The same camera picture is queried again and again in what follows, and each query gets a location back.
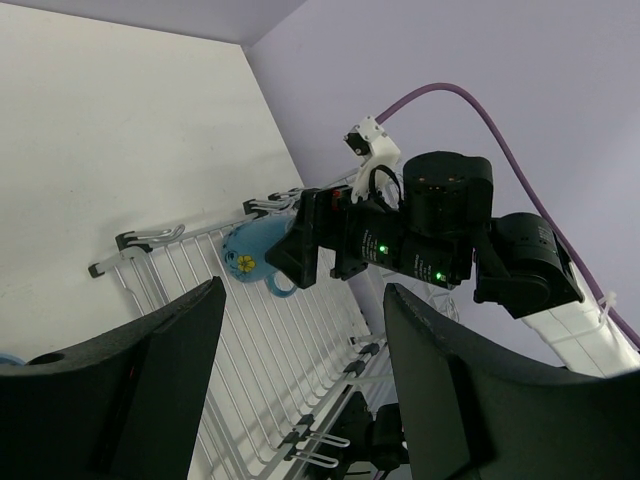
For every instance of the plain blue cup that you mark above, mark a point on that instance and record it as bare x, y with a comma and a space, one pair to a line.
7, 359

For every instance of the blue flowered mug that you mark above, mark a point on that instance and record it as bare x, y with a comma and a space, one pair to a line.
244, 251

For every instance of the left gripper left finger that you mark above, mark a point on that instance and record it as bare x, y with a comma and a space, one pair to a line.
126, 404

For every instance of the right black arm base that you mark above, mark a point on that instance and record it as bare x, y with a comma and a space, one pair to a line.
374, 438

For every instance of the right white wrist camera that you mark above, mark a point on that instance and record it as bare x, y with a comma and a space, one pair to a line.
374, 147

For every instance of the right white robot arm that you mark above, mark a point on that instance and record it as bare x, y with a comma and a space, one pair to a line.
434, 223

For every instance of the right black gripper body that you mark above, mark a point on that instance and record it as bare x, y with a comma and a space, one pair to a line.
359, 234

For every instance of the white wire dish rack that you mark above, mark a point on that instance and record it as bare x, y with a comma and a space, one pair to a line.
288, 375

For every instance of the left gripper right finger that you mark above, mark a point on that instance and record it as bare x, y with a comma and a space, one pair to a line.
472, 409

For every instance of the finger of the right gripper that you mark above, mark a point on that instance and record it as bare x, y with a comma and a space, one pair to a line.
296, 255

